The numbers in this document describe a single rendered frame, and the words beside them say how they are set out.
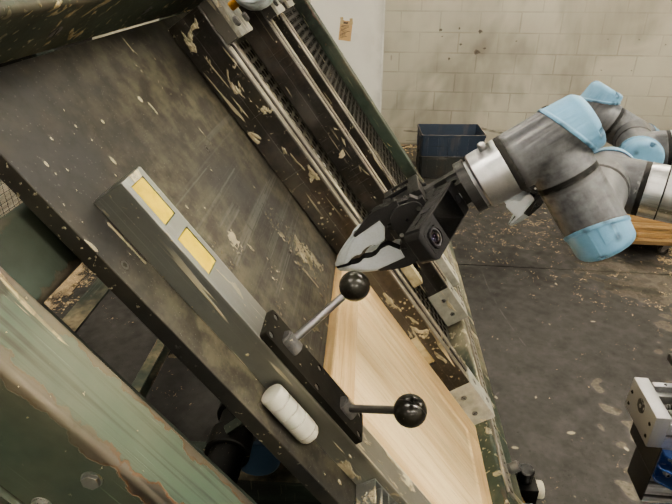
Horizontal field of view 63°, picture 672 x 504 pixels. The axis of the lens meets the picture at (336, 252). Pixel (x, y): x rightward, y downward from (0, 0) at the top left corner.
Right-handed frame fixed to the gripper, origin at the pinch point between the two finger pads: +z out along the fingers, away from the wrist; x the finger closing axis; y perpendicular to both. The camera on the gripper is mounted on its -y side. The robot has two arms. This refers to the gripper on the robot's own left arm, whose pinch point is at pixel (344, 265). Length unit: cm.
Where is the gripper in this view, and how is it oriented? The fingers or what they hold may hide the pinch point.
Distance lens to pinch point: 74.1
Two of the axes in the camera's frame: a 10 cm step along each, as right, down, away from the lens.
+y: 0.7, -4.5, 8.9
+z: -8.2, 4.8, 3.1
